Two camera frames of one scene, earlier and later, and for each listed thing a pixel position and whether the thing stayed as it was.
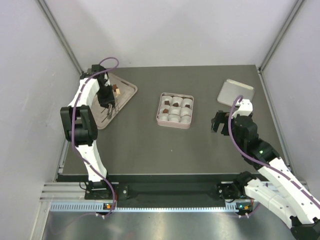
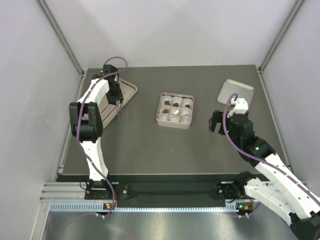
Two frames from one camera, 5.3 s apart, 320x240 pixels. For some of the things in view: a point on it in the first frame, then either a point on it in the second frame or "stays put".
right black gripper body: [223, 117] stays put
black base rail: [171, 191] stays put
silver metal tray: [127, 90] stays put
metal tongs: [110, 108] to [118, 109]
